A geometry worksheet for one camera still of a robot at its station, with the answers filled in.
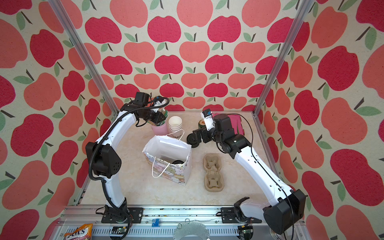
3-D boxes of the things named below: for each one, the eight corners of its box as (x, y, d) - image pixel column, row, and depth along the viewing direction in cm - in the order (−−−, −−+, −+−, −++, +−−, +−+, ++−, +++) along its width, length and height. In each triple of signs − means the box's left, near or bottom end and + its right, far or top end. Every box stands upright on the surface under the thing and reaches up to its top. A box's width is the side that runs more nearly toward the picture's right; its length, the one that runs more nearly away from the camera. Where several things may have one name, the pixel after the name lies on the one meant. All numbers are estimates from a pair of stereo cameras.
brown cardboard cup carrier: (204, 193, 83) (205, 189, 77) (202, 158, 96) (203, 153, 91) (223, 193, 83) (225, 189, 77) (218, 158, 96) (220, 153, 91)
